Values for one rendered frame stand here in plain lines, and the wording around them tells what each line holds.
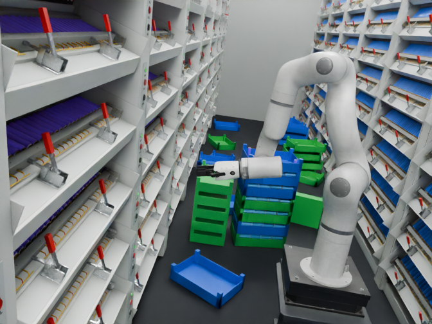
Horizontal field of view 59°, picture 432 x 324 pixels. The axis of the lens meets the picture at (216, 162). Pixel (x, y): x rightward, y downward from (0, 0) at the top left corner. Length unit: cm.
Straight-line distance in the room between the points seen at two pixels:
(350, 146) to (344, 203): 20
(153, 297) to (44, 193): 124
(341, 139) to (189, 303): 99
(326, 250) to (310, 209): 120
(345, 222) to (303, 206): 123
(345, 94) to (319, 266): 61
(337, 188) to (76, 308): 83
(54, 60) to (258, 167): 100
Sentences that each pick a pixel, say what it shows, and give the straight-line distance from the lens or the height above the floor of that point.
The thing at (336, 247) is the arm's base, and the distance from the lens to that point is 143.
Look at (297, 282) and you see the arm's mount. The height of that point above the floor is 38.
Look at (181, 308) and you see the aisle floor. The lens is 181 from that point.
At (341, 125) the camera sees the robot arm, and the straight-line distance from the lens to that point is 135.
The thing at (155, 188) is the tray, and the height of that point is 51.
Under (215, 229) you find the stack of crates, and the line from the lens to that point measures 220.
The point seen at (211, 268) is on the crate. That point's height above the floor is 2.
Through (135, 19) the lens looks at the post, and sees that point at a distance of 107.
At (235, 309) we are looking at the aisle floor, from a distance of 185.
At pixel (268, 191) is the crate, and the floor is 36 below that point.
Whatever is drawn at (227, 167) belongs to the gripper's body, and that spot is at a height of 67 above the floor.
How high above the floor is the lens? 118
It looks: 19 degrees down
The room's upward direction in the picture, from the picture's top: 8 degrees clockwise
